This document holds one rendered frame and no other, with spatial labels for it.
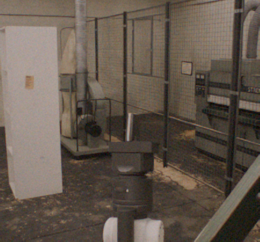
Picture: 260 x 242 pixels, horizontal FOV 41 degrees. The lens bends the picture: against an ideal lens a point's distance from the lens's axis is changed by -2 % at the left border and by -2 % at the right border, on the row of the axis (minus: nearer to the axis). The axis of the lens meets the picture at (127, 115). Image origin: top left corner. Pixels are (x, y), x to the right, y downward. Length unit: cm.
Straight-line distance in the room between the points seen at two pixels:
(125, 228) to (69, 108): 586
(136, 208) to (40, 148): 365
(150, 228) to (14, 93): 353
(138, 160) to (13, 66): 349
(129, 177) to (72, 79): 564
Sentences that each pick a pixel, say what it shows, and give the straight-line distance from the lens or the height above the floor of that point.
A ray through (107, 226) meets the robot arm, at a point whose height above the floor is 141.
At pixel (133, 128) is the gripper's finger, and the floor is 161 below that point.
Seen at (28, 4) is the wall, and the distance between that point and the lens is 870.
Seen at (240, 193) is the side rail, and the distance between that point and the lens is 115.
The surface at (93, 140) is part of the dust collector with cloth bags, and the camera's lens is 584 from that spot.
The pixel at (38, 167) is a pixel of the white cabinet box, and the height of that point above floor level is 38.
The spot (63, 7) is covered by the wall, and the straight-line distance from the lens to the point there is 889.
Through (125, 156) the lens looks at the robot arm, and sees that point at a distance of 74.
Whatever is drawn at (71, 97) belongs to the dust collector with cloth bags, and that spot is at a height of 95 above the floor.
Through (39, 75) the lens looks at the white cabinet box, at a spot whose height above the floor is 150.
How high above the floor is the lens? 178
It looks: 11 degrees down
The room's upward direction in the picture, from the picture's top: straight up
